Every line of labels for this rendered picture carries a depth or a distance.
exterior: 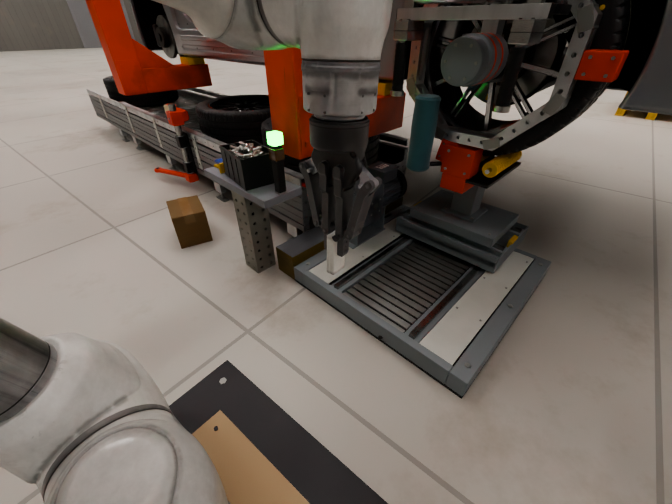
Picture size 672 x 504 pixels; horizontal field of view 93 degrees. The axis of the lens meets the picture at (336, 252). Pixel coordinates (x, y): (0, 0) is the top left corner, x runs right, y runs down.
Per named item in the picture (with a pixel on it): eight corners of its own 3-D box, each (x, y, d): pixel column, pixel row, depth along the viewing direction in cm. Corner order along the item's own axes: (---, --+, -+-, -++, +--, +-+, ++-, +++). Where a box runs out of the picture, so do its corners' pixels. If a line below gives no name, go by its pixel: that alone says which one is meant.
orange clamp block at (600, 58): (579, 77, 93) (616, 80, 88) (572, 79, 88) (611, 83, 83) (590, 48, 89) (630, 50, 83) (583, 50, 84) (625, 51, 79)
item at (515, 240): (522, 241, 154) (530, 224, 149) (492, 275, 133) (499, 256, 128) (431, 207, 183) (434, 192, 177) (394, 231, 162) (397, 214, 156)
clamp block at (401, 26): (422, 40, 99) (425, 19, 96) (406, 41, 94) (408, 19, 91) (409, 39, 102) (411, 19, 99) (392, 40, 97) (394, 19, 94)
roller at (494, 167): (521, 161, 131) (526, 147, 127) (492, 181, 113) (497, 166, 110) (507, 157, 134) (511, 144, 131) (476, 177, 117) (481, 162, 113)
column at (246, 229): (275, 264, 153) (264, 182, 128) (258, 273, 147) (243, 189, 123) (263, 255, 159) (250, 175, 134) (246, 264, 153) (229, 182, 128)
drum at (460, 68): (504, 83, 105) (519, 32, 97) (476, 91, 93) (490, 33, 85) (464, 79, 113) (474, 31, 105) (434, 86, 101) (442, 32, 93)
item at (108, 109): (215, 129, 351) (207, 90, 328) (132, 146, 301) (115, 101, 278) (176, 114, 407) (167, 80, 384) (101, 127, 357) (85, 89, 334)
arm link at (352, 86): (348, 63, 31) (346, 128, 34) (396, 61, 37) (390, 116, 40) (283, 59, 35) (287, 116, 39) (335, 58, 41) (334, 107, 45)
